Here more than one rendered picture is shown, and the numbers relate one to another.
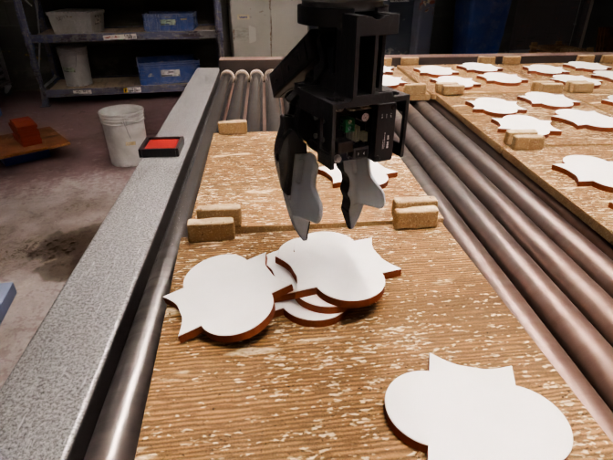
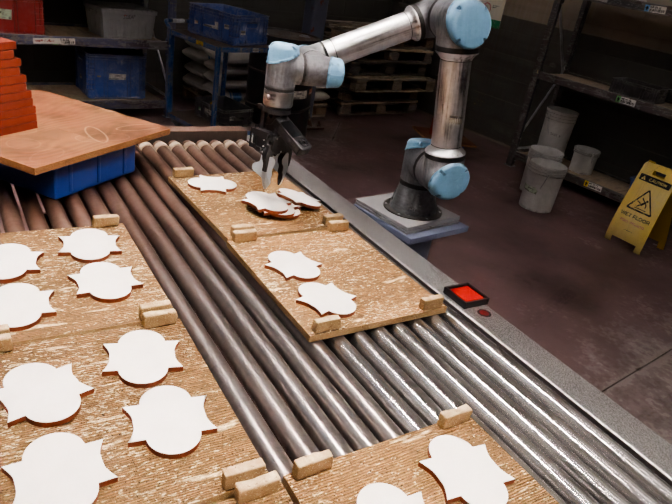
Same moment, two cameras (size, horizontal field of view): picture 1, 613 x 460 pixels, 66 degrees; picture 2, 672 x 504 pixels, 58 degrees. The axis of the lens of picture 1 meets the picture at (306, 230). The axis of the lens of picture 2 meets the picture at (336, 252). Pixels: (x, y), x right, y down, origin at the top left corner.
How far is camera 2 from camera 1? 1.97 m
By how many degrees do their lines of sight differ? 117
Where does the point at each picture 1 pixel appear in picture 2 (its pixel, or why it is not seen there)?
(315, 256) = (276, 201)
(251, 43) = not seen: outside the picture
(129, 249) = (367, 229)
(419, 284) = (233, 212)
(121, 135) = not seen: outside the picture
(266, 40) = not seen: outside the picture
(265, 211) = (323, 238)
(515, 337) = (196, 200)
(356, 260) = (260, 201)
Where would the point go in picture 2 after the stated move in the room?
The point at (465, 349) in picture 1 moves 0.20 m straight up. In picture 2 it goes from (214, 197) to (219, 126)
